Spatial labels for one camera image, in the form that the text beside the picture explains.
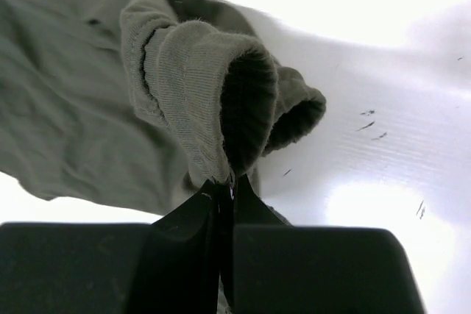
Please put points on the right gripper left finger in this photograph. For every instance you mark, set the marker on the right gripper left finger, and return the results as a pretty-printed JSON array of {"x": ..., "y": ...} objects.
[{"x": 178, "y": 271}]

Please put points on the olive green shorts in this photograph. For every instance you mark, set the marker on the olive green shorts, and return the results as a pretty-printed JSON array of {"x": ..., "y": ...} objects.
[{"x": 137, "y": 103}]

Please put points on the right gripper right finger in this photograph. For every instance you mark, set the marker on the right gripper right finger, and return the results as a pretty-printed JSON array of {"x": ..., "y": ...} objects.
[{"x": 258, "y": 252}]

